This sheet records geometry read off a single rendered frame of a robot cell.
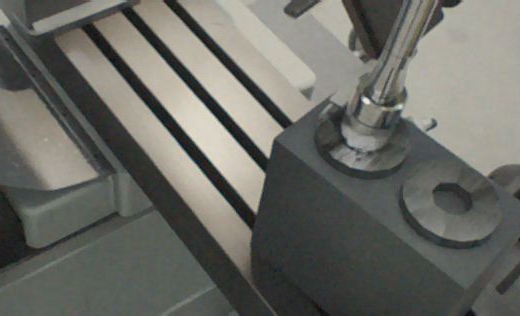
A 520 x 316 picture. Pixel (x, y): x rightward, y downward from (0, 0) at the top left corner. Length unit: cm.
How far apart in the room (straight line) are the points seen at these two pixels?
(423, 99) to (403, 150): 174
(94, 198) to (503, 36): 196
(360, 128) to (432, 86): 183
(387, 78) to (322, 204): 14
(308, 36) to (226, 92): 43
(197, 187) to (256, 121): 13
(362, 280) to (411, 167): 12
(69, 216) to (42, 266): 9
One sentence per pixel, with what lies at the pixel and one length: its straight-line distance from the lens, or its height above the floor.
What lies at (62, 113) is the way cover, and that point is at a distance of 109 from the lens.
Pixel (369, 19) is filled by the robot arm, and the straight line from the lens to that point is 72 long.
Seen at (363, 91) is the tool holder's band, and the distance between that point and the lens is 69.
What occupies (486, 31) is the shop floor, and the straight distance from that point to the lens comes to 280.
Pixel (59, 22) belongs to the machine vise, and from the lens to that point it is 109.
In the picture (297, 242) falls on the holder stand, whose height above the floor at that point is 102.
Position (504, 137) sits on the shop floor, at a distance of 247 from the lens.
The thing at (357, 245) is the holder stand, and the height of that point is 108.
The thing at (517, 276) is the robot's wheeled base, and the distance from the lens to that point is 143.
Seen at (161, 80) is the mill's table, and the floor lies 94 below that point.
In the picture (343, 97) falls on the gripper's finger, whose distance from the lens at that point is 74.
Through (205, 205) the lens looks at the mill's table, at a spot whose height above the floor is 94.
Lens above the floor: 168
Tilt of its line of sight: 50 degrees down
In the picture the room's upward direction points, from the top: 12 degrees clockwise
